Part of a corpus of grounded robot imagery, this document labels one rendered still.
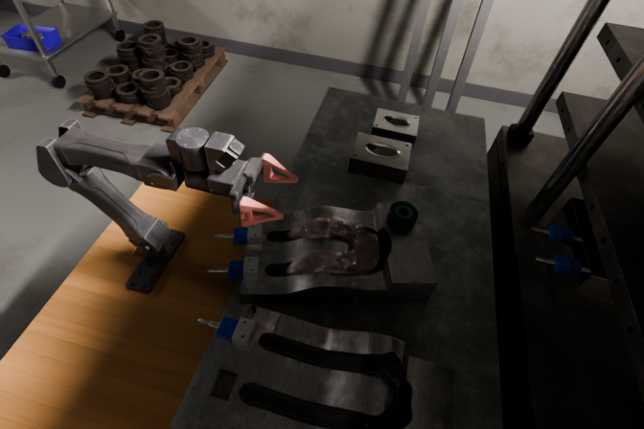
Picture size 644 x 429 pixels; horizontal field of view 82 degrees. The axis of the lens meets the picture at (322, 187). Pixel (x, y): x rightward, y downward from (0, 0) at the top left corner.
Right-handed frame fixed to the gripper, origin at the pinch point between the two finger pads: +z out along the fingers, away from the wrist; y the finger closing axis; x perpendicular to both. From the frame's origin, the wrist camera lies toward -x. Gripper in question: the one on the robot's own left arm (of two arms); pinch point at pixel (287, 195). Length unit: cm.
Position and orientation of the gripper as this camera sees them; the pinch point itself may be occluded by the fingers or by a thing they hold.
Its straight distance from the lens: 71.1
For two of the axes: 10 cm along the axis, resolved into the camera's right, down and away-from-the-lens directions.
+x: -0.8, 6.7, 7.4
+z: 9.7, 2.3, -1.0
